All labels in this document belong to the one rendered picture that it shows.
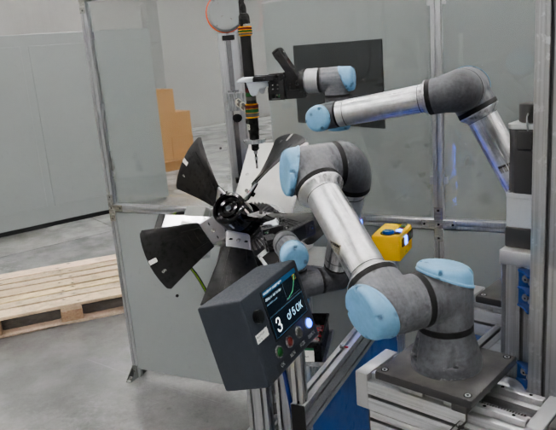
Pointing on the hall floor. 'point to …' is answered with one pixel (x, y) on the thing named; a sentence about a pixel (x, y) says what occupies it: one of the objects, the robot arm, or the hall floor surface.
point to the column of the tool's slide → (226, 105)
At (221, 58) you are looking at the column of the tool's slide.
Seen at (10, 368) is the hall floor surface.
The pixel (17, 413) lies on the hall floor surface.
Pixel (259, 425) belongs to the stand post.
